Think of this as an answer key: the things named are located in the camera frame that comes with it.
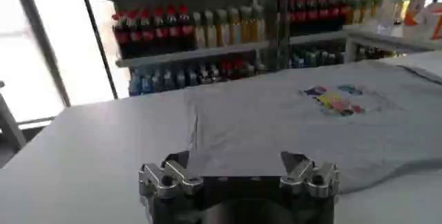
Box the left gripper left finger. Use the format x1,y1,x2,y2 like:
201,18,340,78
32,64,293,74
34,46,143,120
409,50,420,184
137,150,204,209

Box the grey printed t-shirt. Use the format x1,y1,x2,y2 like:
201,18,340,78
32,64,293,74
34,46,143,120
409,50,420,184
184,50,442,195

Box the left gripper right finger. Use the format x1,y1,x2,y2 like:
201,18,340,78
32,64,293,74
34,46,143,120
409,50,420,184
278,151,341,200

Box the white side table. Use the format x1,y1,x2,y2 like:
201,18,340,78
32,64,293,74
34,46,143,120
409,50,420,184
343,21,442,64

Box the thin black pole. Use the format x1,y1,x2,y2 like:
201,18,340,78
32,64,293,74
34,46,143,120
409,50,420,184
74,0,119,100

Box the grey window post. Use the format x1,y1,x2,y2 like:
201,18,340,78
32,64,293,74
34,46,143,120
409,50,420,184
6,0,72,108

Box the shelf with drink bottles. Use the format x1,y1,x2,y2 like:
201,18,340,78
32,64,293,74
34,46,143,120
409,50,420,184
276,0,384,71
95,0,277,97

